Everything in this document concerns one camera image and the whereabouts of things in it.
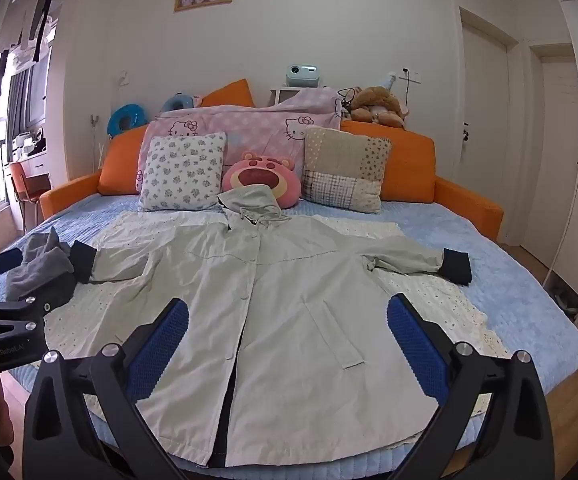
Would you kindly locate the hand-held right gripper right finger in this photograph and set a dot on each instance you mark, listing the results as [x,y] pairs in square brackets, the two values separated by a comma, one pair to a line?
[416,345]

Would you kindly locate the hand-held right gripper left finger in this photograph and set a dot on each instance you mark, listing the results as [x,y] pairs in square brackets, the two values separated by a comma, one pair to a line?
[161,345]

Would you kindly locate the pale green duvet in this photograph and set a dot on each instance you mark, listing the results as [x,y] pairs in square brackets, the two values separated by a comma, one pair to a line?
[289,310]

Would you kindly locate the row of hanging clothes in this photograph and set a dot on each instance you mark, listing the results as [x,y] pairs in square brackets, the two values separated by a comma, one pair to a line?
[14,35]

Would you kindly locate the dark grey garment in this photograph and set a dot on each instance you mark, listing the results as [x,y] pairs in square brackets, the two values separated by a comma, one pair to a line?
[39,265]

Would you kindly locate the cream dotted blanket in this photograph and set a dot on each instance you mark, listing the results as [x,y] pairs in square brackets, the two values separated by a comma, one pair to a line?
[434,295]

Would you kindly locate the red chair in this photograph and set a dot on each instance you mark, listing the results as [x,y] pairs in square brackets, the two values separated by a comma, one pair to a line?
[26,187]

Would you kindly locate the white desk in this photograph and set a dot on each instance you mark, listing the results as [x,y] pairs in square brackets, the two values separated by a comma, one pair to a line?
[34,162]

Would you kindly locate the blue quilted bed sheet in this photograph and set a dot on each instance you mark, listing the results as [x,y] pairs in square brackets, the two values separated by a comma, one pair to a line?
[519,305]

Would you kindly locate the white floral pillow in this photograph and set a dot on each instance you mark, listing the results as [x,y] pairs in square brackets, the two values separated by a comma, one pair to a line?
[181,172]

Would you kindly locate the beige patchwork pillow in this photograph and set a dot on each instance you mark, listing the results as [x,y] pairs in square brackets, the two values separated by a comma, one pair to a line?
[344,170]

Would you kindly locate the pink bear plush cushion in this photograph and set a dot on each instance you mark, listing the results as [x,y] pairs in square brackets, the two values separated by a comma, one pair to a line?
[261,175]

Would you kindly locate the white narrow door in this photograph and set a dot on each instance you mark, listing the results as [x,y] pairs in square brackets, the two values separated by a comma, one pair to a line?
[556,160]

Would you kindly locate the blue and pink neck pillow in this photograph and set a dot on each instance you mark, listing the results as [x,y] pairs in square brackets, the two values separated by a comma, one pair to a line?
[174,102]

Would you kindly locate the pink Hello Kitty pillow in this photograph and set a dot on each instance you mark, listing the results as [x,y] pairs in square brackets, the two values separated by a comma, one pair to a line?
[264,125]

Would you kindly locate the brown plush toy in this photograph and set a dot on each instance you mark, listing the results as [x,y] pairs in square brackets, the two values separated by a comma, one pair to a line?
[376,105]

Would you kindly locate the orange pillow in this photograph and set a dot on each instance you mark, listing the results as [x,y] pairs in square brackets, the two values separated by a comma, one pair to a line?
[234,95]

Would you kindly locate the white shelf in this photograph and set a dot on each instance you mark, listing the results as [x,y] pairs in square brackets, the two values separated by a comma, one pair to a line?
[281,96]

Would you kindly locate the teal projector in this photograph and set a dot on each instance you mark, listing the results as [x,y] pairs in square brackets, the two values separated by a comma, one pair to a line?
[301,76]

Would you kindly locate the wall hook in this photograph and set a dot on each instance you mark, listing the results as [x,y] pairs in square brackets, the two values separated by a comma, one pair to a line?
[96,122]

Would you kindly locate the orange sofa bed frame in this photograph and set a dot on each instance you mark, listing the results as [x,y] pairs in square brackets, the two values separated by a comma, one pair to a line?
[414,160]

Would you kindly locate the white wall socket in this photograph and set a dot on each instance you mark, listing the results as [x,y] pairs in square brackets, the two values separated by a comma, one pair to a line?
[410,75]

